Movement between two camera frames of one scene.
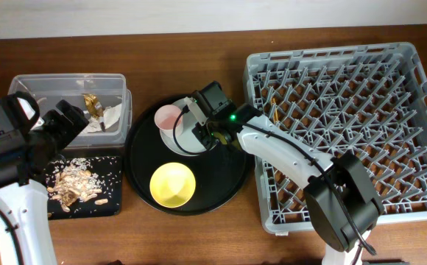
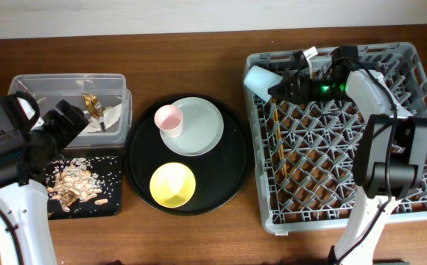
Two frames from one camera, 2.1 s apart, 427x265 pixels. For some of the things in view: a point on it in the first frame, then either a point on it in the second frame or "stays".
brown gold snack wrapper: x=95 y=107 stays
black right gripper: x=202 y=134 to x=295 y=86
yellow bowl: x=172 y=185 stays
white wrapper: x=111 y=115 stays
